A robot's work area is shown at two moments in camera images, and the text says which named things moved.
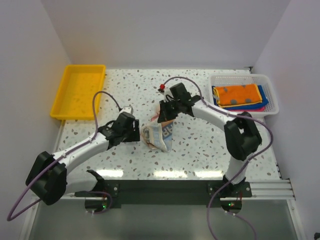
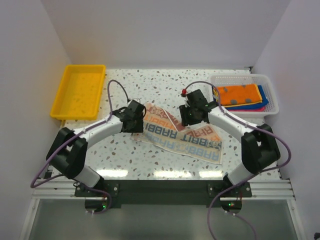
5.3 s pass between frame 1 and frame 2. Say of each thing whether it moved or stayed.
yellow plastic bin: stayed
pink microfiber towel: stayed
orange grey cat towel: stayed
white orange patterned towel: moved
